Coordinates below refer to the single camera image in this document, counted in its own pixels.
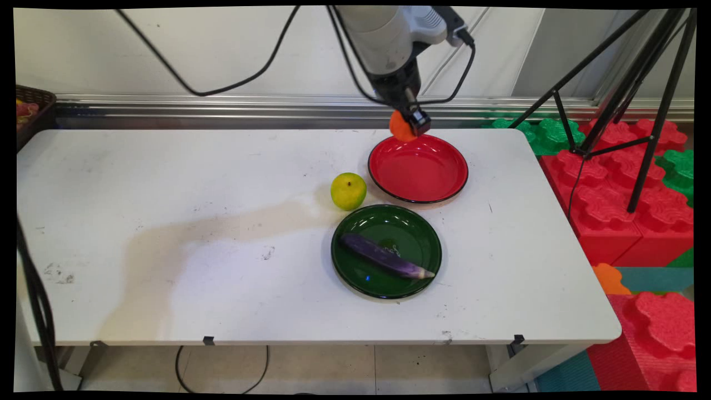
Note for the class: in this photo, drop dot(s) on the silver metal wall rail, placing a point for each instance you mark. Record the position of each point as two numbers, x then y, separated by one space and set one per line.
222 105

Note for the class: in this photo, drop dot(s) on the orange foam piece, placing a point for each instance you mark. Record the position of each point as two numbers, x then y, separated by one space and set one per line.
609 279

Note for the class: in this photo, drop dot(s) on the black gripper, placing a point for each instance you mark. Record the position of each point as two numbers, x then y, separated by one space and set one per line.
397 83

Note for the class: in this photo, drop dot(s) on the large red foam block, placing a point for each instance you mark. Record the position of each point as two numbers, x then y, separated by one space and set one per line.
611 200

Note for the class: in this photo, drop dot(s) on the green apple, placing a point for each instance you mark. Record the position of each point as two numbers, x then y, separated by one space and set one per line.
348 191

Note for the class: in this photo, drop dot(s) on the purple toy eggplant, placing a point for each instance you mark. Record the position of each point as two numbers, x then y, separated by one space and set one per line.
383 258

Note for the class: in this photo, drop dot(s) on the dark green plate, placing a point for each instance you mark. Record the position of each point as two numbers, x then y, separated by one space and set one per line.
383 253

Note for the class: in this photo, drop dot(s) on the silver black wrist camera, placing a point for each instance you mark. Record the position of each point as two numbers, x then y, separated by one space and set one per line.
433 22

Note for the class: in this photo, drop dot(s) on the red plate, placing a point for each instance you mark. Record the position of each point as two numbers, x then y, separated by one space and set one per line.
417 169

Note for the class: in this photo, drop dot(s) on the white table leg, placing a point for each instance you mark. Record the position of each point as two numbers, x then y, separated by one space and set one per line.
533 366
72 369

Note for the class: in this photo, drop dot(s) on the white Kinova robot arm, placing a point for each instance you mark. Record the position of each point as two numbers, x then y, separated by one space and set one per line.
377 39

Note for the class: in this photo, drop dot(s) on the black tripod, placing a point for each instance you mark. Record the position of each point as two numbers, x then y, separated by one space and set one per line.
647 83

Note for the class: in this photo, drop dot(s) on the green foam block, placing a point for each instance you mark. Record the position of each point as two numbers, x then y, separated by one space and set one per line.
547 136
679 172

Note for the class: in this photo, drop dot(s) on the orange toy fruit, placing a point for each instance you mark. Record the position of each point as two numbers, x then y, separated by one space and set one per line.
401 129

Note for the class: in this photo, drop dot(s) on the teal foam mat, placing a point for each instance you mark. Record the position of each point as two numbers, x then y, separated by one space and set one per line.
658 279
566 375

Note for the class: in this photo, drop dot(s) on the brown wicker basket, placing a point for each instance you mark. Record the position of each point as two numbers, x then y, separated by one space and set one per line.
36 116

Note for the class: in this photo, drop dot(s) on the red toy in basket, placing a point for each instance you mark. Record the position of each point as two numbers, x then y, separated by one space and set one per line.
25 111

